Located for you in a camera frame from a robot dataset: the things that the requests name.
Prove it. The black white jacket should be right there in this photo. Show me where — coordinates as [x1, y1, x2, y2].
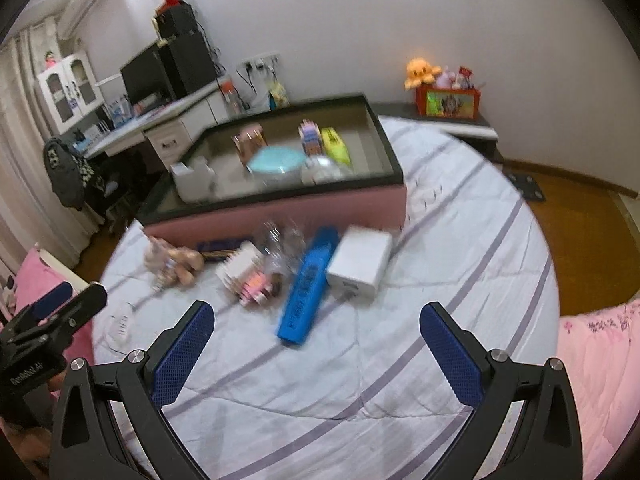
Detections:
[42, 136, 101, 211]

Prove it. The yellow highlighter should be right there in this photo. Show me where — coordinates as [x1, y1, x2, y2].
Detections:
[320, 127, 354, 166]

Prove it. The white wall outlet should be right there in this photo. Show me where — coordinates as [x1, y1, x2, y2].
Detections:
[237, 51, 281, 73]

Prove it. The white plug night light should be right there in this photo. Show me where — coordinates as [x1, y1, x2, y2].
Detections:
[170, 156, 218, 201]

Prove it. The clear glass bottle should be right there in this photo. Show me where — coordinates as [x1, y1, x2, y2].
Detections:
[260, 220, 307, 281]

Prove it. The black bathroom scale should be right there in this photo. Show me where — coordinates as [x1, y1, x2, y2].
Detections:
[506, 170, 546, 203]

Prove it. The orange octopus plush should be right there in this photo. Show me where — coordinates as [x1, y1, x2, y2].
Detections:
[404, 57, 443, 90]

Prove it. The blue highlighter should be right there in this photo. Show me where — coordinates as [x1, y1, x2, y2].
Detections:
[276, 226, 341, 347]

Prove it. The black computer tower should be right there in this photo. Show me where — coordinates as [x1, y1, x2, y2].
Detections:
[157, 32, 218, 98]

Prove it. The white glass-door cabinet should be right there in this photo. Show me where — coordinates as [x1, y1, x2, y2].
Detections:
[37, 52, 105, 136]

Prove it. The white desk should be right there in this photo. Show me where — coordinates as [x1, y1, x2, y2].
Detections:
[75, 80, 241, 171]

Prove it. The orange capped bottle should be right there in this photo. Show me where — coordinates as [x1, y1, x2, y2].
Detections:
[220, 79, 242, 115]

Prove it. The black computer monitor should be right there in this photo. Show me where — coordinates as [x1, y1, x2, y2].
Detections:
[120, 42, 176, 106]

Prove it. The pink box with black rim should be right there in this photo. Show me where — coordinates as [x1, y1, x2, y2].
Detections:
[136, 92, 407, 256]

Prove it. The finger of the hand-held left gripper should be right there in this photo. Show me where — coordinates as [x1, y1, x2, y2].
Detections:
[10, 282, 108, 356]
[17, 281, 75, 321]

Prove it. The pastel building block toy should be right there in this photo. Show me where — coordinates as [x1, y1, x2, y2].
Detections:
[298, 120, 323, 158]

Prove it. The round pink teal case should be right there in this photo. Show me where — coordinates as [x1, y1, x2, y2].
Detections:
[247, 146, 306, 178]

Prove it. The white charger block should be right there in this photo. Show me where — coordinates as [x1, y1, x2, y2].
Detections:
[326, 225, 394, 306]

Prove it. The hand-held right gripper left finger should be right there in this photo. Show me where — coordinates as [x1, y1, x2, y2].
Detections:
[50, 300, 216, 480]

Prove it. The orange toy box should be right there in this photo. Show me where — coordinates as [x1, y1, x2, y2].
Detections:
[415, 84, 483, 120]

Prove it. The blue white box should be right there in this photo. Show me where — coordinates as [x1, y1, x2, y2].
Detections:
[107, 97, 132, 128]

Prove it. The white pink block toy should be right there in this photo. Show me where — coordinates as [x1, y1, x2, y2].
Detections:
[216, 241, 283, 307]

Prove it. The yellow green snack bag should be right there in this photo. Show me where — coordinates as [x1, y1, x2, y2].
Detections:
[267, 80, 290, 111]

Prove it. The white air conditioner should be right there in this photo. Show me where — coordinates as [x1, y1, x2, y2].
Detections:
[57, 0, 113, 38]

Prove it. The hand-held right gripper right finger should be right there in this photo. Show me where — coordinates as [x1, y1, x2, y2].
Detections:
[419, 301, 586, 480]

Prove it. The black speaker box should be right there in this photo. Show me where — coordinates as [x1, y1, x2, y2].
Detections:
[152, 2, 198, 41]

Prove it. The pink printed quilt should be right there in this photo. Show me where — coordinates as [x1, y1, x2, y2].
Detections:
[555, 297, 640, 480]

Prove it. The cream curtain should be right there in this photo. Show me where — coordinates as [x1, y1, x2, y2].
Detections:
[0, 17, 101, 271]

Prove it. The pink bed sheet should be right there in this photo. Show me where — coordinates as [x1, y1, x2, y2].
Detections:
[0, 247, 96, 396]

